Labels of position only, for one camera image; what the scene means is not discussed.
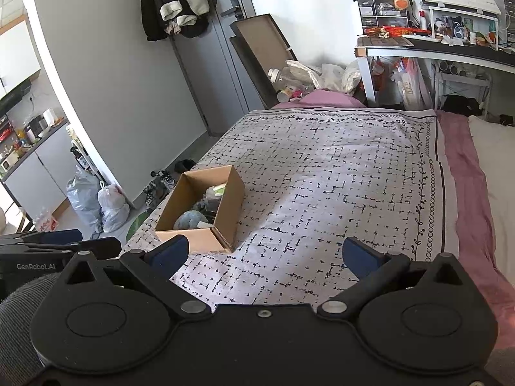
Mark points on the paper towel roll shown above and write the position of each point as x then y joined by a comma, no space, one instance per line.
50,116

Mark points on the sandwich plush toy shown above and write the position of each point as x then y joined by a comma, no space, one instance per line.
220,189

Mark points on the white trash bag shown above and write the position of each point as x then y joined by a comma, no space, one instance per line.
113,208

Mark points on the clear plastic bottle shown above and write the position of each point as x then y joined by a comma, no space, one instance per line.
279,75

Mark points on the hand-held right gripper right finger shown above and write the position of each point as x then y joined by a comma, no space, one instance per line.
360,259

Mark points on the grey shoes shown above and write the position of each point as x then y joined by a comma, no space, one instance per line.
157,191

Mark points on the grey kitchen cabinet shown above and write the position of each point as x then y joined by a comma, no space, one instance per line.
40,169

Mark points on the grey drawer organizer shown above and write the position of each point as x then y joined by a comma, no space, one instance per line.
378,12

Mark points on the grey plush toy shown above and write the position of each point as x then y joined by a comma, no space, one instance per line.
209,203

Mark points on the grey door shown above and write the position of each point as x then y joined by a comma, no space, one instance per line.
225,68

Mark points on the white monitor riser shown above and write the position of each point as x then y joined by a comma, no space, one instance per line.
462,9

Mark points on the blue plush toy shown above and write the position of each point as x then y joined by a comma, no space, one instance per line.
189,219

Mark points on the pink plastic bag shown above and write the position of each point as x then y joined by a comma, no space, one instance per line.
406,84

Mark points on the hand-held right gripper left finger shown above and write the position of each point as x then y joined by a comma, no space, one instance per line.
171,256

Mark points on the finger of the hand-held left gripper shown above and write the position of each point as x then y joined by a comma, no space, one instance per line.
60,236
100,247

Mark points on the green floor mat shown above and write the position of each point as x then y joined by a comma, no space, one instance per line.
136,224

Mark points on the brown cardboard box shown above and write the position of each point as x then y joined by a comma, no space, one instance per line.
229,209

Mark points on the black shoes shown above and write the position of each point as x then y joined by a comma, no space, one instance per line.
184,165

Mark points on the person's left forearm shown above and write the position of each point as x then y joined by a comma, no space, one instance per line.
20,313

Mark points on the flat leaning cardboard box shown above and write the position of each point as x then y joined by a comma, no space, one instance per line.
261,40

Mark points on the grey trash bag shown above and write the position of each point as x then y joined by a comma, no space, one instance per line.
82,197

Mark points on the black and white desk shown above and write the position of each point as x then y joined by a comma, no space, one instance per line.
442,48

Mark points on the printed white blanket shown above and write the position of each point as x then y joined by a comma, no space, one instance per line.
322,189

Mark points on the black hanging jacket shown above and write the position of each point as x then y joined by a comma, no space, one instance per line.
153,8

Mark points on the white plastic bag pile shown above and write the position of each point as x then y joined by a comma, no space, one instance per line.
330,76

